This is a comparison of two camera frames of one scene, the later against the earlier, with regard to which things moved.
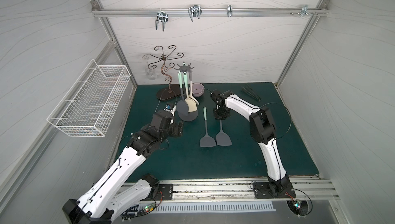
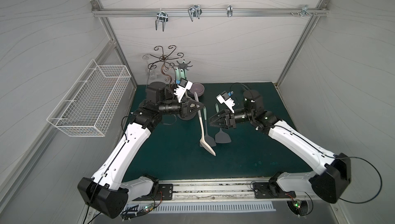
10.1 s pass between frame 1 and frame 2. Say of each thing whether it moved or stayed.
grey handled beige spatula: moved
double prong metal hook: stayed
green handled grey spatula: stayed
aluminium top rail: stayed
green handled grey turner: stayed
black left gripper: moved
